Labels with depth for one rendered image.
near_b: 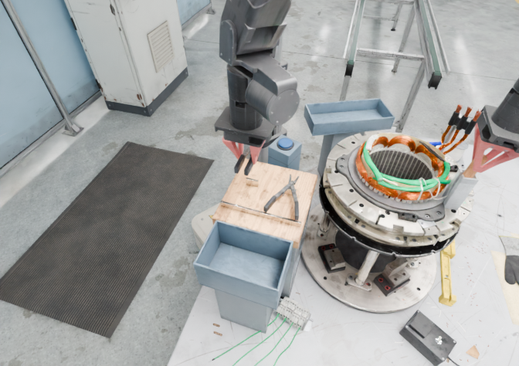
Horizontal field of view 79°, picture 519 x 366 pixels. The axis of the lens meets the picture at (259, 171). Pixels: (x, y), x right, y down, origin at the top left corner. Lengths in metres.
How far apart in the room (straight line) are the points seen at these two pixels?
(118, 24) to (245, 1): 2.23
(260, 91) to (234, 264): 0.40
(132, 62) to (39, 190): 1.13
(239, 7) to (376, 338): 0.78
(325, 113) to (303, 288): 0.54
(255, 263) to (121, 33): 2.21
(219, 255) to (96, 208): 1.64
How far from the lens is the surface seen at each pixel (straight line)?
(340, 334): 0.89
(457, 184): 0.71
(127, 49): 2.69
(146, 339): 1.76
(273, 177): 0.75
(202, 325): 0.88
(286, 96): 0.45
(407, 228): 0.68
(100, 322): 1.86
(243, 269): 0.70
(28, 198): 2.61
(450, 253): 1.08
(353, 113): 1.07
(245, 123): 0.53
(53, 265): 2.14
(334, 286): 0.91
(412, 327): 0.89
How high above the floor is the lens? 1.60
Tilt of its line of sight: 45 degrees down
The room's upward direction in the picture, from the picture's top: straight up
